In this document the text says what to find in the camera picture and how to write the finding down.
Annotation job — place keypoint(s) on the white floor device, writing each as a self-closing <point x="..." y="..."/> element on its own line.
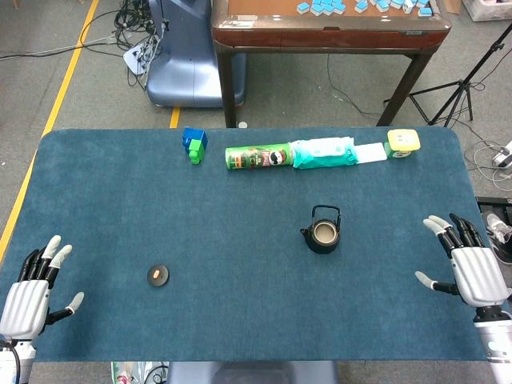
<point x="505" y="156"/>

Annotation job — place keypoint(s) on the black teapot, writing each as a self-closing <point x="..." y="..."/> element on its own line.
<point x="316" y="246"/>

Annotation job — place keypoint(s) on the blue-grey machine pedestal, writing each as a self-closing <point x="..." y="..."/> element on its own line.
<point x="188" y="72"/>

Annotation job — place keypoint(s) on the blue felt table cover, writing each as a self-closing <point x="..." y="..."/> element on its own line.
<point x="240" y="312"/>

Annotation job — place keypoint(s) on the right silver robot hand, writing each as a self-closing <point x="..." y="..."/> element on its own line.
<point x="476" y="276"/>

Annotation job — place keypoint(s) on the brown mahjong table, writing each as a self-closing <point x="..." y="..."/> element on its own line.
<point x="320" y="38"/>

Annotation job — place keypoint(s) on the colourful printed bag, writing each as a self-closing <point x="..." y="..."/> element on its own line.
<point x="132" y="374"/>

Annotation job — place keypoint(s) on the teal wet wipes pack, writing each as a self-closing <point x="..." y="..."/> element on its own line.
<point x="320" y="158"/>

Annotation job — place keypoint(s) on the blue toy block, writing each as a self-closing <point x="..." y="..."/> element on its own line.
<point x="190" y="135"/>

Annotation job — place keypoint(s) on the face-up white mahjong tile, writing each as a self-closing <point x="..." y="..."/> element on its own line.
<point x="409" y="6"/>

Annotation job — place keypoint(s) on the black floor platform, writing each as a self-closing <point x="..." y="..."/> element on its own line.
<point x="494" y="202"/>

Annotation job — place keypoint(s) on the green Pringles can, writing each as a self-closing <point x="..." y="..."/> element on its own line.
<point x="248" y="158"/>

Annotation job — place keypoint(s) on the brown cardboard box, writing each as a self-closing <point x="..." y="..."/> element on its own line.
<point x="452" y="5"/>

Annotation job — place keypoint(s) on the green toy block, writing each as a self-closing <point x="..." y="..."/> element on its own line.
<point x="196" y="150"/>

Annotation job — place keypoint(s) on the yellow lidded container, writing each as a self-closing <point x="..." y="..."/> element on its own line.
<point x="402" y="140"/>

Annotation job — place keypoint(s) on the blue white mahjong tile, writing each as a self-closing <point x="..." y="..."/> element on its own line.
<point x="424" y="11"/>
<point x="303" y="7"/>

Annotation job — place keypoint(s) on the black teapot lid orange knob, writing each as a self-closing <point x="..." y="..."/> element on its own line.
<point x="161" y="278"/>

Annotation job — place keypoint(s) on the white power strip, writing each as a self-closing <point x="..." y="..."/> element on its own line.
<point x="134" y="60"/>

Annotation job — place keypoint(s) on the flat white plastic box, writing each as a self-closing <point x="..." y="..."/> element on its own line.
<point x="372" y="153"/>

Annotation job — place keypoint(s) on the white storage box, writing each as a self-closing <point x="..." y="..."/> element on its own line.
<point x="490" y="8"/>

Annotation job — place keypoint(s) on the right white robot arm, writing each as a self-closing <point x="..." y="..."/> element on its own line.
<point x="494" y="348"/>

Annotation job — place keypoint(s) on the grey sneaker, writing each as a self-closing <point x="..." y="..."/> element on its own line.
<point x="498" y="232"/>

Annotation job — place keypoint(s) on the black tripod stand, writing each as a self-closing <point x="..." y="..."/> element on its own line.
<point x="460" y="86"/>

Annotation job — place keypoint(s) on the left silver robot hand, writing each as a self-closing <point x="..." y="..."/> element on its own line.
<point x="24" y="304"/>

